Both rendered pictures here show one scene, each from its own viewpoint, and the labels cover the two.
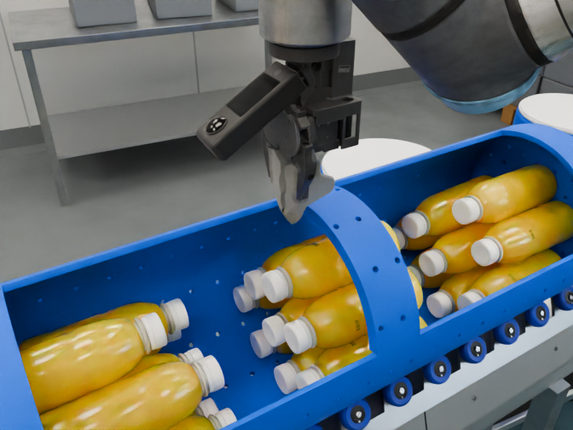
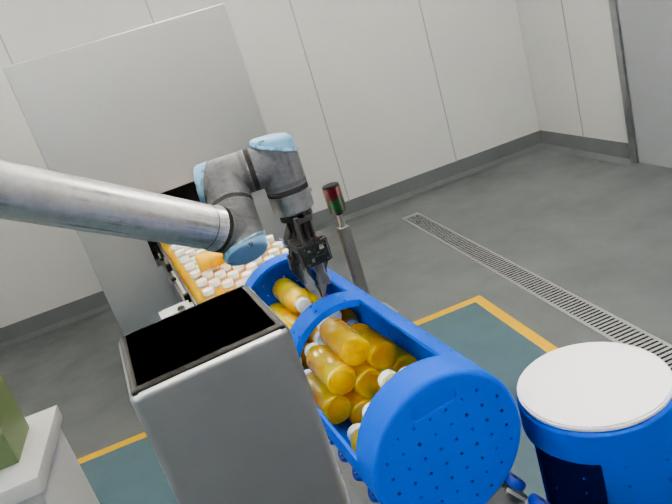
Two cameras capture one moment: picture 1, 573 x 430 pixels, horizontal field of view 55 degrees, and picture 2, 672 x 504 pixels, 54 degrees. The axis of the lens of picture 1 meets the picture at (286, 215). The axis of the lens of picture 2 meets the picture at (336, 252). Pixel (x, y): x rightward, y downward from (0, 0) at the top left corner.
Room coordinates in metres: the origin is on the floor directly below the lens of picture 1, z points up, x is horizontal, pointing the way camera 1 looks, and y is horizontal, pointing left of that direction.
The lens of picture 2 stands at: (0.95, -1.31, 1.80)
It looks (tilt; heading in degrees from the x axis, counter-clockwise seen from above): 19 degrees down; 104
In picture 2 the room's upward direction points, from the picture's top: 17 degrees counter-clockwise
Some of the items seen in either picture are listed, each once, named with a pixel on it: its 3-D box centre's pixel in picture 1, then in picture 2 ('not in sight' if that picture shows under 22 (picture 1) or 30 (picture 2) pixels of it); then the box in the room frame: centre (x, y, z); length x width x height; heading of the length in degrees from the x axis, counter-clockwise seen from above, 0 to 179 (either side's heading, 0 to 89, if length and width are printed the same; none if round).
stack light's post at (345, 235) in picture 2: not in sight; (382, 356); (0.44, 0.86, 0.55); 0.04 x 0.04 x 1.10; 31
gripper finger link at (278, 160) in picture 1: (297, 178); (324, 278); (0.57, -0.01, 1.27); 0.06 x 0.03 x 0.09; 121
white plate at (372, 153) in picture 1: (385, 166); (592, 383); (1.06, -0.22, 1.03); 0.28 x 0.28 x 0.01
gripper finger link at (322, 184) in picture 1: (311, 190); (311, 283); (0.54, -0.03, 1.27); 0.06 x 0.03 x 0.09; 121
